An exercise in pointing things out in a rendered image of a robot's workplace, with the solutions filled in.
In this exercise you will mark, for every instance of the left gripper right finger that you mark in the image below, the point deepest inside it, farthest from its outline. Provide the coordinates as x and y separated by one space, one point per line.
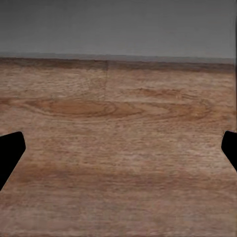
229 147

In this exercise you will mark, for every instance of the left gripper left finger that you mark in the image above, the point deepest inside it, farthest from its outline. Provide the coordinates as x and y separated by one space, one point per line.
12 146

